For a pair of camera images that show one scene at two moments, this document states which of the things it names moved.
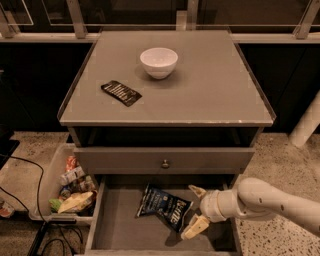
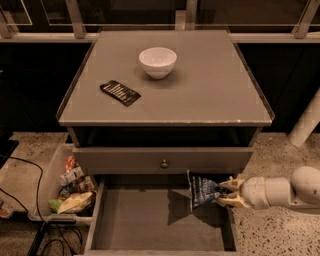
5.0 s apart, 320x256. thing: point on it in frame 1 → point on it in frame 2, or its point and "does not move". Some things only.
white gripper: (208, 202) → (252, 192)
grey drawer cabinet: (167, 109) does not move
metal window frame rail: (185, 20) does not move
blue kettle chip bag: (170, 210) → (203, 191)
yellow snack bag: (74, 202) does not move
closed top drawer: (164, 160) does not move
